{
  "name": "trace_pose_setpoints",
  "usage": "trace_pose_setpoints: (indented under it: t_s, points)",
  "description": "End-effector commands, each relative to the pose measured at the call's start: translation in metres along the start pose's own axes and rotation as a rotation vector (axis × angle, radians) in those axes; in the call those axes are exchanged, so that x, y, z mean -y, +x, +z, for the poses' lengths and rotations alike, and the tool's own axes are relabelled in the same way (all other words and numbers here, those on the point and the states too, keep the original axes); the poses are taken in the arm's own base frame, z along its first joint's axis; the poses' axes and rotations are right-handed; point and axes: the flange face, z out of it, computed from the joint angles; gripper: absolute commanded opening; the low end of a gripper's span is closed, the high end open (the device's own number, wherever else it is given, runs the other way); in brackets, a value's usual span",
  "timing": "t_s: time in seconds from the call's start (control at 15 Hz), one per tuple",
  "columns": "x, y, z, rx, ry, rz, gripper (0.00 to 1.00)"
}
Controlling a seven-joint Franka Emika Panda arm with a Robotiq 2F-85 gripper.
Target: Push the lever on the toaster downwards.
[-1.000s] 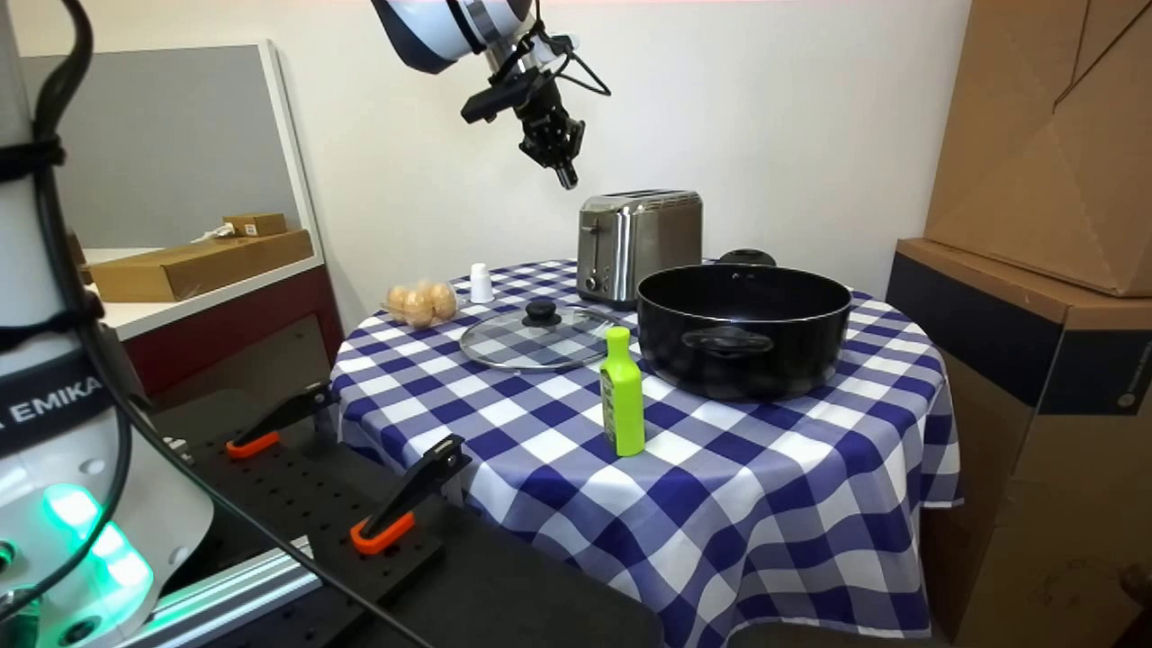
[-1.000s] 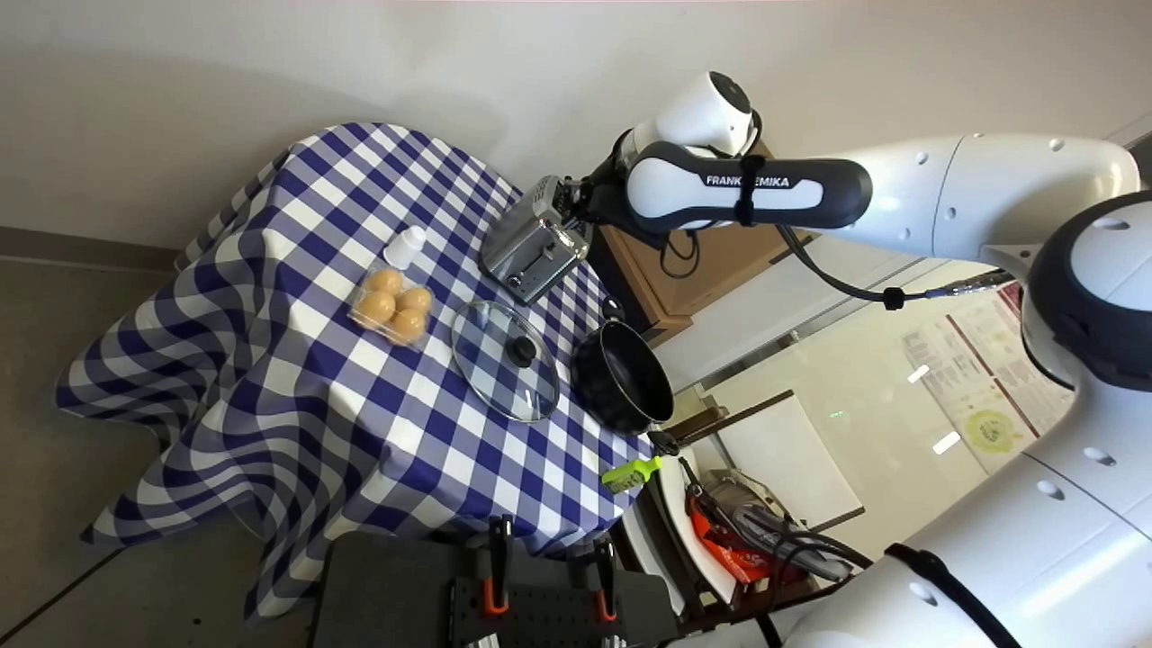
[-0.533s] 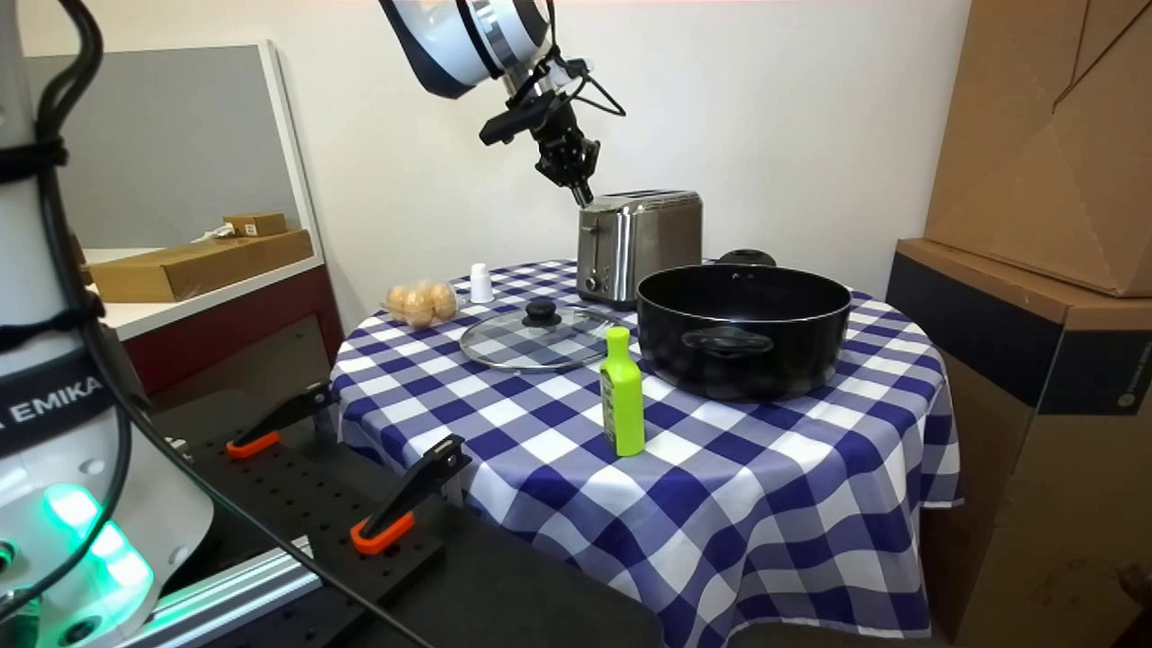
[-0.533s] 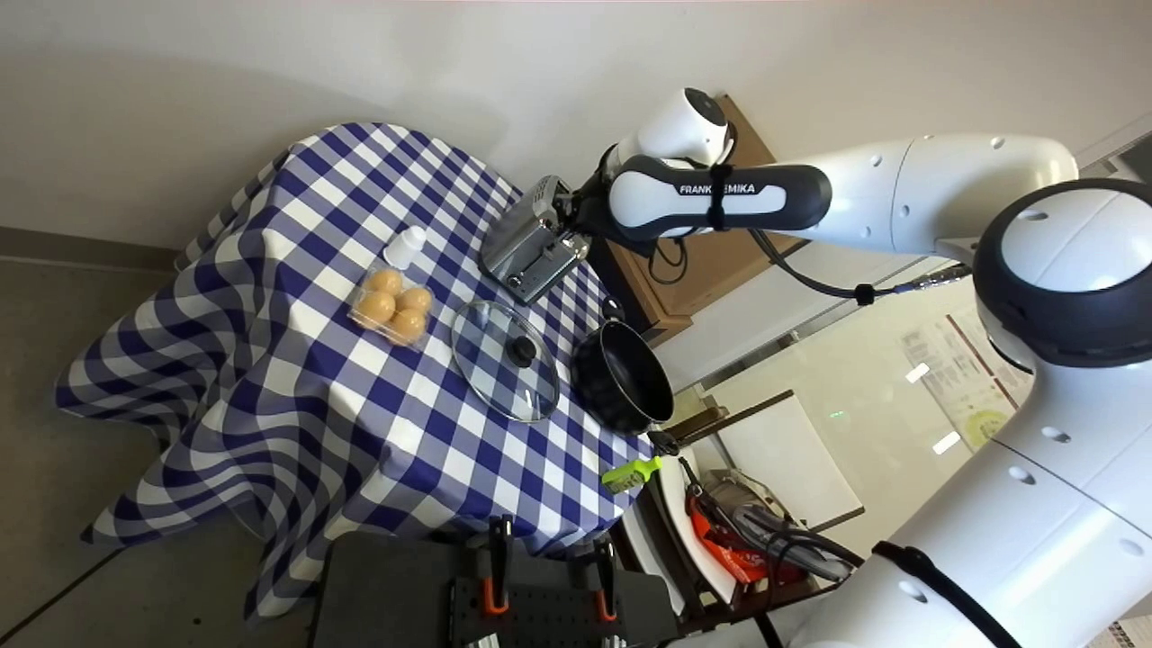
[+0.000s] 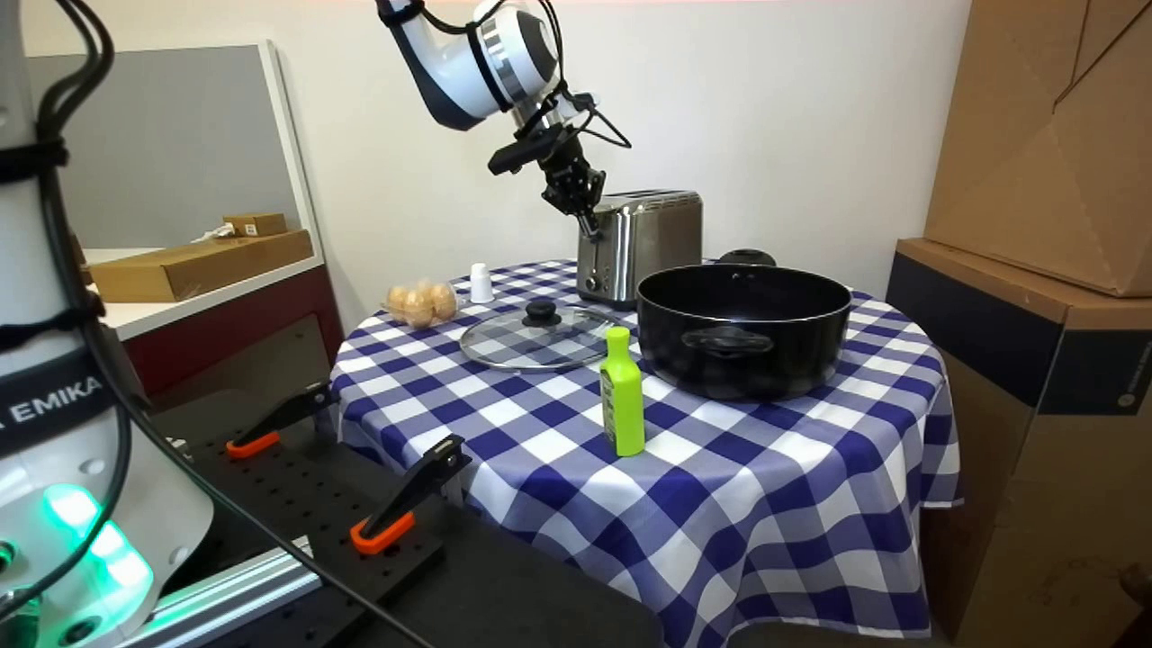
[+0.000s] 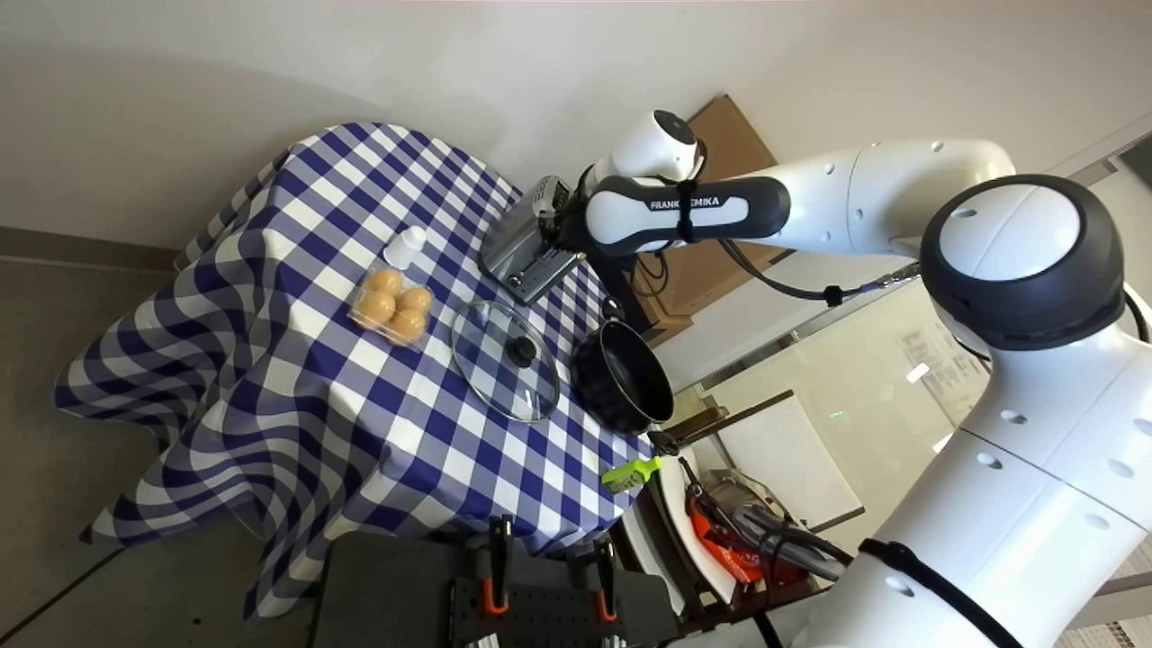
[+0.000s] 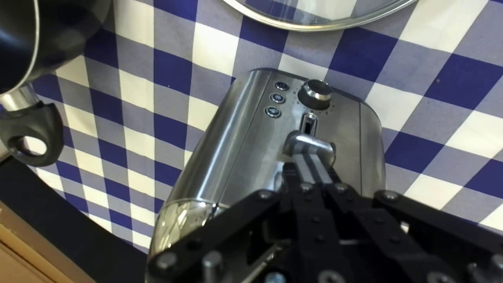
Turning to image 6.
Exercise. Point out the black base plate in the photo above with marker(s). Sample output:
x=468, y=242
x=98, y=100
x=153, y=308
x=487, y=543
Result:
x=398, y=595

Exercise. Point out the golden bread bun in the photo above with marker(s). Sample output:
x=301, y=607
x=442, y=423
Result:
x=382, y=286
x=414, y=298
x=408, y=325
x=370, y=312

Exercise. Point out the white framed board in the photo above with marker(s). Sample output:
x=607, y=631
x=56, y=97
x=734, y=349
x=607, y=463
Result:
x=794, y=463

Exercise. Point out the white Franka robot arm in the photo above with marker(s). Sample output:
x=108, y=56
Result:
x=1030, y=398

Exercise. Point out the orange tool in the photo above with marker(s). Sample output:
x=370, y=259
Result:
x=724, y=543

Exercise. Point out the silver two-slot toaster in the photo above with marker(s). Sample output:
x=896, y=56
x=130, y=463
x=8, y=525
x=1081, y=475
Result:
x=516, y=247

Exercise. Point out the glass lid with black knob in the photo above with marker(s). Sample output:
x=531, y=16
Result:
x=504, y=357

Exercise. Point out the brown cardboard box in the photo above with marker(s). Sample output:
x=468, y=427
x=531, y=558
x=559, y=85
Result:
x=705, y=276

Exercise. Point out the small green plastic object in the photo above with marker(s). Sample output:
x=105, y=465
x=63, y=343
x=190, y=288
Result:
x=632, y=472

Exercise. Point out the white round dish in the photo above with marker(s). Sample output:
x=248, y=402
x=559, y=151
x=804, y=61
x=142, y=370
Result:
x=670, y=525

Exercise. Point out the black cooking pot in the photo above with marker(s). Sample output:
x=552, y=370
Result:
x=624, y=380

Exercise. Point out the blue white checkered tablecloth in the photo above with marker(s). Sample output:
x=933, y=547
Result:
x=361, y=409

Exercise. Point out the orange black clamp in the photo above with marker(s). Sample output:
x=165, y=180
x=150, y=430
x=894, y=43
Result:
x=494, y=576
x=607, y=588

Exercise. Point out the small white shaker bottle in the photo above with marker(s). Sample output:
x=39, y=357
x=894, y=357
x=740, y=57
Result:
x=405, y=247

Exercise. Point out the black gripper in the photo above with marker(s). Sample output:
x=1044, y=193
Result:
x=568, y=219

